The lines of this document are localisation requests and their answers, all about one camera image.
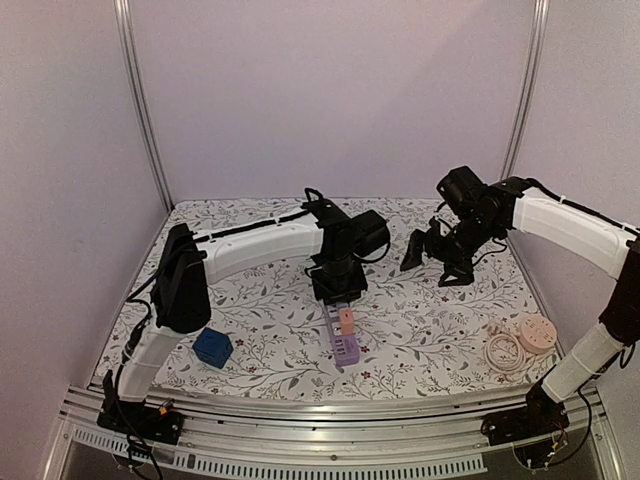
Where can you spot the purple power strip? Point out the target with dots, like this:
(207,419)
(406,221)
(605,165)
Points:
(346,351)

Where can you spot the pink plug adapter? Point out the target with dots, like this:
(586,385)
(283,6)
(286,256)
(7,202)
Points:
(346,321)

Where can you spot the dark blue cube socket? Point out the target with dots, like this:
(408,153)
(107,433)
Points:
(213,348)

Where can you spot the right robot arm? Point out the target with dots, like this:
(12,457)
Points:
(459,363)

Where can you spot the right aluminium frame post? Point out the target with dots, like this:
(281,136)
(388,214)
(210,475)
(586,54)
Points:
(527,89)

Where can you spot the floral table cloth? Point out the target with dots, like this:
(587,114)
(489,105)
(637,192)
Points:
(281,344)

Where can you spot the left aluminium frame post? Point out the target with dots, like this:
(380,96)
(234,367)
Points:
(124,21)

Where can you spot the aluminium front rail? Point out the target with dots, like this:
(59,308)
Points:
(437,437)

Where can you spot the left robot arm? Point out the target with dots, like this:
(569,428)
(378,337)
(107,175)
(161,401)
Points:
(338,244)

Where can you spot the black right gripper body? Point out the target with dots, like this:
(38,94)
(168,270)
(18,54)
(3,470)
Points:
(441,248)

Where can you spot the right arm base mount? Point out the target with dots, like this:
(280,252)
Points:
(539,416)

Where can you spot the aluminium frame post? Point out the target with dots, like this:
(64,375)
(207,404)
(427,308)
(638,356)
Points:
(124,21)
(527,89)

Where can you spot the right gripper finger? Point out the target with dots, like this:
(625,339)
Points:
(456,276)
(415,249)

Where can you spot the pink round power socket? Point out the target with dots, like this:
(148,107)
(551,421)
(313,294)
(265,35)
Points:
(536,334)

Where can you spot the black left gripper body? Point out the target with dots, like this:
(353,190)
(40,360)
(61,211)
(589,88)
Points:
(340,286)

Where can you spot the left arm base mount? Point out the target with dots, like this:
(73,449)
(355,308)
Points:
(154,423)

